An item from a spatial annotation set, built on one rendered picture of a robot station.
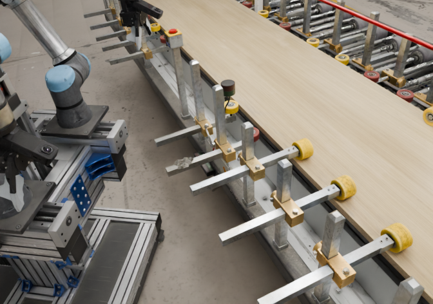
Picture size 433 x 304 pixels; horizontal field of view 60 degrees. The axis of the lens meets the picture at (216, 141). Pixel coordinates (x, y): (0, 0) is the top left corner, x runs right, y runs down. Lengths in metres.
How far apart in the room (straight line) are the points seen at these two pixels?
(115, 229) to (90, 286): 0.36
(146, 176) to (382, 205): 1.89
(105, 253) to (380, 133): 1.55
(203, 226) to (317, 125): 1.10
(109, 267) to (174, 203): 0.71
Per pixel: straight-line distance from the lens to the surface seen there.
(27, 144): 0.93
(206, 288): 2.27
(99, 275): 2.20
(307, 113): 1.87
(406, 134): 1.83
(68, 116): 1.71
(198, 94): 1.84
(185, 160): 1.65
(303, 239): 1.68
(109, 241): 2.32
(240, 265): 2.34
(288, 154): 1.53
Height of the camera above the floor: 1.96
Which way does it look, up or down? 39 degrees down
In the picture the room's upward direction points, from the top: 5 degrees counter-clockwise
